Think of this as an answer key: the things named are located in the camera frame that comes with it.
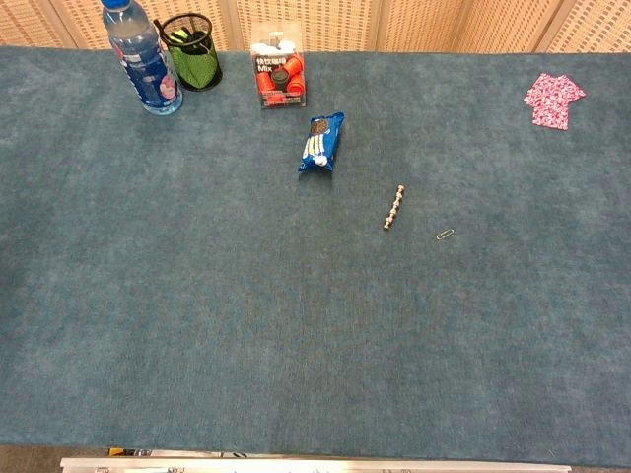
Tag aluminium rail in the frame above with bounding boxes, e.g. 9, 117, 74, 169
59, 455, 573, 473

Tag blue felt table mat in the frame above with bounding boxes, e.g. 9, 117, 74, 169
0, 45, 631, 468

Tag black mesh pen holder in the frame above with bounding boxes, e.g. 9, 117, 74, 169
153, 13, 224, 93

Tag pink floral folded cloth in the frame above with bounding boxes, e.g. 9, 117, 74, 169
523, 72, 587, 132

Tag silver bead chain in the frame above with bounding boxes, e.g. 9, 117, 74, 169
382, 183, 407, 232

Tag woven folding screen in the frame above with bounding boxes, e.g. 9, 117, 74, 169
0, 0, 631, 54

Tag red coffee capsule box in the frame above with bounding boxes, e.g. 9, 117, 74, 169
249, 21, 309, 110

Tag clear plastic drink bottle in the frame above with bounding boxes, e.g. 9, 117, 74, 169
101, 0, 184, 116

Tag green cloth in holder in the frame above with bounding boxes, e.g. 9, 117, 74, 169
168, 29, 220, 89

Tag blue cookie snack packet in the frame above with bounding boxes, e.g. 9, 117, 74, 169
296, 111, 347, 174

